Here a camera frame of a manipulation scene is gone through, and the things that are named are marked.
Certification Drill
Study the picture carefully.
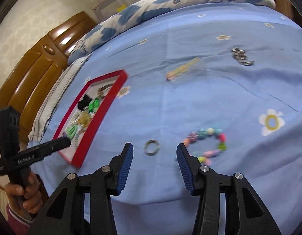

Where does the colourful beaded bracelet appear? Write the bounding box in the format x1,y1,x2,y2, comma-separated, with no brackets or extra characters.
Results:
182,127,228,166

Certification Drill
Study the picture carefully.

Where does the gold ring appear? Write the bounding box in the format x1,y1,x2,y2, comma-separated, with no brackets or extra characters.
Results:
143,139,161,156

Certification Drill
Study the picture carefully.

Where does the red shallow jewelry tray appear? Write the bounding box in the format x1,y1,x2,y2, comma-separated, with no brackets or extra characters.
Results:
53,70,128,168

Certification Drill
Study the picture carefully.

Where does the person's left hand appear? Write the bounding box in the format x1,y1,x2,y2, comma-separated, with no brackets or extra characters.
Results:
4,171,43,218

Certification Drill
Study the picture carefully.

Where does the light green hair clip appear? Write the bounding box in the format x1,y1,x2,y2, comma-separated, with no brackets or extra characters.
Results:
65,125,78,139

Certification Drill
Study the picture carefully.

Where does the pink sleeve cuff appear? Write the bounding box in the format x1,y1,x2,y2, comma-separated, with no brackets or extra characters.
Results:
6,204,34,235

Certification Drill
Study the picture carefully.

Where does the amber hair claw clip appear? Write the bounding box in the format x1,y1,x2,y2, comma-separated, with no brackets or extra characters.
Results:
71,110,92,129

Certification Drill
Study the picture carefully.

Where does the black scrunchie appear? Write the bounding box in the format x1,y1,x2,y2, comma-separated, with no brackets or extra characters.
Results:
77,94,93,111

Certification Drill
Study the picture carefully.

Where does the wooden headboard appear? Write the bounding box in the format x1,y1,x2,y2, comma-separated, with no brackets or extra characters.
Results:
0,11,96,144

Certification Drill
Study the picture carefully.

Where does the green braided dog charm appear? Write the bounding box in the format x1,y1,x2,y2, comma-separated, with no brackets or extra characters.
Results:
88,97,101,113

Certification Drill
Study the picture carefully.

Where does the grey striped pillow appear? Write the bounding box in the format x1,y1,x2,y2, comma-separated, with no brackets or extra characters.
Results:
28,55,91,142

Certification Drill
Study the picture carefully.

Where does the blue floral bed sheet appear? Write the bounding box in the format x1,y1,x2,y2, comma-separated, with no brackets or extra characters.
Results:
32,3,302,234

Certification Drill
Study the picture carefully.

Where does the hair comb with pastel beads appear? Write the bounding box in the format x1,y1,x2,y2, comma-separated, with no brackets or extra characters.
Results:
165,57,199,81

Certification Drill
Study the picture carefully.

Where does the blue white heart duvet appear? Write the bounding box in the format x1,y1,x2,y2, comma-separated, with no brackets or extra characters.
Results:
67,0,276,65

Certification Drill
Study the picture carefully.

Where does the bronze mesh bracelet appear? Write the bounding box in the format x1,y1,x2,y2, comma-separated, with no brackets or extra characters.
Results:
97,83,114,98

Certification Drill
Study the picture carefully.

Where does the silver chain necklace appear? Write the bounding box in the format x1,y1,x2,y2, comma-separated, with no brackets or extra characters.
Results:
230,47,255,66

